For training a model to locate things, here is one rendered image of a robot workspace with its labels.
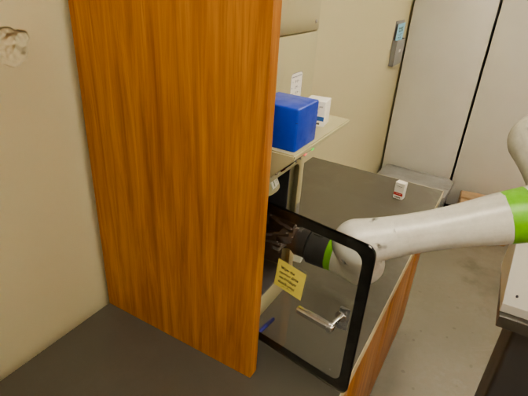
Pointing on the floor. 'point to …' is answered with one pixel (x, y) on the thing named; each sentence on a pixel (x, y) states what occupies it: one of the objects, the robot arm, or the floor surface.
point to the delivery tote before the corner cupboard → (419, 179)
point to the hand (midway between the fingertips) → (246, 221)
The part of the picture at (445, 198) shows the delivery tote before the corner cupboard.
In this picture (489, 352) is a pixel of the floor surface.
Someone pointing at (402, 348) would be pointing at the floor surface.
